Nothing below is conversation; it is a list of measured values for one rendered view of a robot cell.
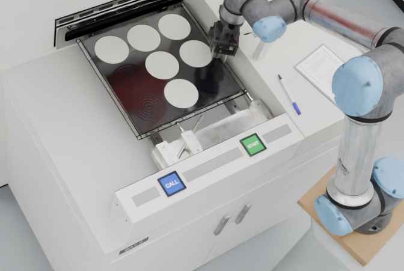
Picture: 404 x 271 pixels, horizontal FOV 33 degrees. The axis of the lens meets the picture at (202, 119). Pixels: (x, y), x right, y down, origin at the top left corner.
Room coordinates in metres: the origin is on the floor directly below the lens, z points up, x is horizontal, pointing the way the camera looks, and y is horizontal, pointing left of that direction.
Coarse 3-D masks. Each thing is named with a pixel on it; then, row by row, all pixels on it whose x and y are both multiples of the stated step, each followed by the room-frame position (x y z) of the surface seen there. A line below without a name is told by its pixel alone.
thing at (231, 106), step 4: (232, 100) 1.22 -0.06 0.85; (224, 104) 1.21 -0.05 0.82; (228, 104) 1.20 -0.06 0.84; (232, 104) 1.20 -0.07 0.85; (236, 104) 1.21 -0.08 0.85; (228, 108) 1.20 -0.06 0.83; (232, 108) 1.19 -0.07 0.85; (236, 108) 1.20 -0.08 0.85; (232, 112) 1.19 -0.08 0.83; (236, 112) 1.18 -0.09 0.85
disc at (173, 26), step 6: (162, 18) 1.37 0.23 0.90; (168, 18) 1.38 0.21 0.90; (174, 18) 1.39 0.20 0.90; (180, 18) 1.39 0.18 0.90; (162, 24) 1.35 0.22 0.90; (168, 24) 1.35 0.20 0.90; (174, 24) 1.36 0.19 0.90; (180, 24) 1.37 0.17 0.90; (186, 24) 1.38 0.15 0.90; (162, 30) 1.32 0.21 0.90; (168, 30) 1.33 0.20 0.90; (174, 30) 1.34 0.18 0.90; (180, 30) 1.35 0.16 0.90; (186, 30) 1.36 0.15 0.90; (168, 36) 1.31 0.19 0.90; (174, 36) 1.32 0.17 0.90; (180, 36) 1.33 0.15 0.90; (186, 36) 1.34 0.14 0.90
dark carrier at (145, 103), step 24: (144, 24) 1.32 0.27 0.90; (192, 24) 1.39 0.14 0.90; (168, 48) 1.27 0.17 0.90; (120, 72) 1.12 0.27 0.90; (144, 72) 1.15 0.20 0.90; (192, 72) 1.22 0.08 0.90; (216, 72) 1.25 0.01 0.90; (120, 96) 1.05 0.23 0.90; (144, 96) 1.08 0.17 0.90; (216, 96) 1.17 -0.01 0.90; (144, 120) 1.00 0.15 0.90; (168, 120) 1.03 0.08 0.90
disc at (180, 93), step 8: (176, 80) 1.17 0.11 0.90; (184, 80) 1.18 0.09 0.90; (168, 88) 1.13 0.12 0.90; (176, 88) 1.14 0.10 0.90; (184, 88) 1.15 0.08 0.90; (192, 88) 1.17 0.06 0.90; (168, 96) 1.11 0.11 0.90; (176, 96) 1.12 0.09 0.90; (184, 96) 1.13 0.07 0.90; (192, 96) 1.14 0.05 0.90; (176, 104) 1.09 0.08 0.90; (184, 104) 1.10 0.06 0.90; (192, 104) 1.12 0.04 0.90
